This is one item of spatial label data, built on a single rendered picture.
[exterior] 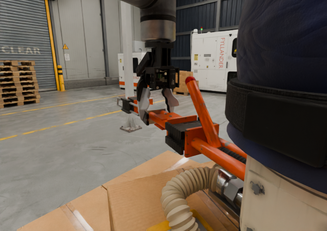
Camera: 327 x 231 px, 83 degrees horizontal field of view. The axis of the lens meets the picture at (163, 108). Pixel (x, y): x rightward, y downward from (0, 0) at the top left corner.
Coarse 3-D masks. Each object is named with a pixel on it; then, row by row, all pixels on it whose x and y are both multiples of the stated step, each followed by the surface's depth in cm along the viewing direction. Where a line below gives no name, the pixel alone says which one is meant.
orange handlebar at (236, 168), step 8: (136, 104) 66; (152, 112) 55; (160, 112) 57; (152, 120) 53; (160, 120) 48; (160, 128) 48; (192, 144) 35; (200, 144) 34; (208, 144) 33; (224, 144) 34; (232, 144) 33; (200, 152) 34; (208, 152) 31; (216, 152) 30; (240, 152) 31; (216, 160) 30; (224, 160) 28; (232, 160) 28; (224, 168) 29; (232, 168) 27; (240, 168) 26; (240, 176) 26
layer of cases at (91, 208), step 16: (160, 160) 134; (176, 160) 134; (192, 160) 134; (128, 176) 116; (144, 176) 116; (96, 192) 101; (64, 208) 90; (80, 208) 90; (96, 208) 90; (32, 224) 81; (48, 224) 81; (64, 224) 81; (80, 224) 81; (96, 224) 81
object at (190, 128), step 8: (168, 120) 41; (176, 120) 42; (184, 120) 43; (192, 120) 45; (168, 128) 40; (176, 128) 37; (184, 128) 39; (192, 128) 36; (200, 128) 36; (216, 128) 38; (168, 136) 41; (176, 136) 37; (184, 136) 36; (192, 136) 36; (200, 136) 37; (168, 144) 41; (176, 144) 37; (184, 144) 36; (184, 152) 36; (192, 152) 37
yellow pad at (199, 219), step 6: (192, 210) 34; (192, 216) 32; (198, 216) 32; (162, 222) 31; (168, 222) 31; (198, 222) 31; (204, 222) 31; (150, 228) 30; (156, 228) 30; (162, 228) 30; (168, 228) 30; (204, 228) 29; (210, 228) 30
